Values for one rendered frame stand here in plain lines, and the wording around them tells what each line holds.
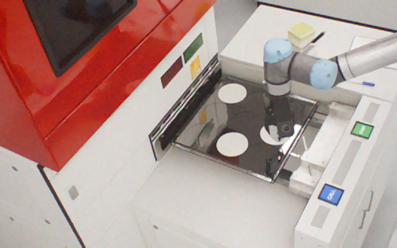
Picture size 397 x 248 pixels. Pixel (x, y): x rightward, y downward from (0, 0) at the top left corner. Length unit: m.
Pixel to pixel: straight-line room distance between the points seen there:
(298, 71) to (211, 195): 0.51
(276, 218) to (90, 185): 0.55
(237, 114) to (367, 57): 0.51
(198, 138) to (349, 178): 0.50
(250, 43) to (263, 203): 0.63
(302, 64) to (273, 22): 0.69
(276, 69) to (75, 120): 0.53
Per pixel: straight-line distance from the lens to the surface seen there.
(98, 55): 1.20
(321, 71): 1.29
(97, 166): 1.41
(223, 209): 1.55
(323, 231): 1.34
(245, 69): 1.82
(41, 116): 1.11
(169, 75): 1.57
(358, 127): 1.57
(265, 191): 1.58
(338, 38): 1.90
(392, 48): 1.39
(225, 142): 1.61
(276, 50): 1.31
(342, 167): 1.48
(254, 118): 1.68
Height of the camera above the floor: 2.10
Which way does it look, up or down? 46 degrees down
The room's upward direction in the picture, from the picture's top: 10 degrees counter-clockwise
